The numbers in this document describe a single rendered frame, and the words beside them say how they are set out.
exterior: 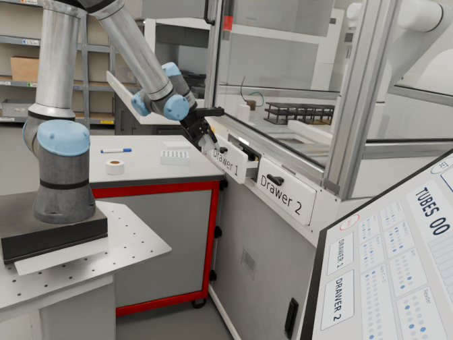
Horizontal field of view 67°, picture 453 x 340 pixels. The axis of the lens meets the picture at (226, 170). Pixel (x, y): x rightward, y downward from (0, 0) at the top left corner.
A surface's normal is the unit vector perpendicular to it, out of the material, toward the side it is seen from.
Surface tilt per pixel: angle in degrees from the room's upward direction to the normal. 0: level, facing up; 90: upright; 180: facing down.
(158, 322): 0
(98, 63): 90
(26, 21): 90
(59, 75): 88
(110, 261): 0
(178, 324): 0
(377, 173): 90
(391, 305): 50
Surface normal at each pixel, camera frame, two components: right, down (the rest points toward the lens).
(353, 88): -0.91, 0.04
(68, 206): 0.53, 0.04
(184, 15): 0.40, 0.36
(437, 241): -0.65, -0.76
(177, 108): 0.63, 0.33
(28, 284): 0.11, -0.93
